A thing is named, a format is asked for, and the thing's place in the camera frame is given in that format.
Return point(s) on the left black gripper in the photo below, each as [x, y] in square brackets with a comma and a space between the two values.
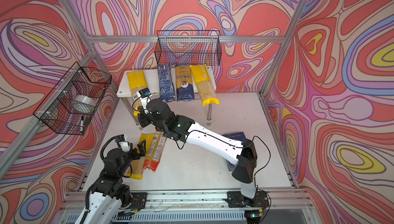
[141, 150]

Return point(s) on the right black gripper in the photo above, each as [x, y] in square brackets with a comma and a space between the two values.
[144, 122]

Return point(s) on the red spaghetti bag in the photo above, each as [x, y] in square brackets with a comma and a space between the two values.
[155, 146]

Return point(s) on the blue spaghetti box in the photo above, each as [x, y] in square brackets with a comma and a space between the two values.
[166, 87]

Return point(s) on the dark blue spaghetti bag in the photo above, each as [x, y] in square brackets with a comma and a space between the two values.
[184, 87]

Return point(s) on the yellow spaghetti bag long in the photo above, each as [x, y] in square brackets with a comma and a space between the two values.
[137, 81]

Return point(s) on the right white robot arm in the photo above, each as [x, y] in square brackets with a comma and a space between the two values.
[241, 154]

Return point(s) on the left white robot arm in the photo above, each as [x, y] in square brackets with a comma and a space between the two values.
[108, 195]

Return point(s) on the white shelf with metal legs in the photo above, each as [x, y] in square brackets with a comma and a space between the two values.
[152, 81]

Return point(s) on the blue Barilla pasta box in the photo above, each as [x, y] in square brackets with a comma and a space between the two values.
[240, 136]

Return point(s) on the black marker pen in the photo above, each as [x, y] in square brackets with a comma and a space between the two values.
[82, 125]

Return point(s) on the silver tape roll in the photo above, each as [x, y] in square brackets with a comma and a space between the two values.
[85, 100]

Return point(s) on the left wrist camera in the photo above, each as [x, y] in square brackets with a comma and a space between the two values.
[123, 144]

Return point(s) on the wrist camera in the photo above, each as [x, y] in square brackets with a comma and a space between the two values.
[144, 96]
[123, 144]

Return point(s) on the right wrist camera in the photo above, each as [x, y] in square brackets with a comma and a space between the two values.
[144, 96]

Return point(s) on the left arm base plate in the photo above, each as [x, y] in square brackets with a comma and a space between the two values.
[134, 201]

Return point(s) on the black wire basket back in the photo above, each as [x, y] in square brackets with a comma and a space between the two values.
[188, 47]

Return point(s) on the black wire basket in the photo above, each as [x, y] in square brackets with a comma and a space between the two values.
[61, 113]
[188, 47]

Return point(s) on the black wire basket left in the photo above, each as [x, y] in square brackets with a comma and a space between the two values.
[61, 113]

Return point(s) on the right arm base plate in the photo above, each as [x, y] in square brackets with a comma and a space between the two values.
[236, 200]

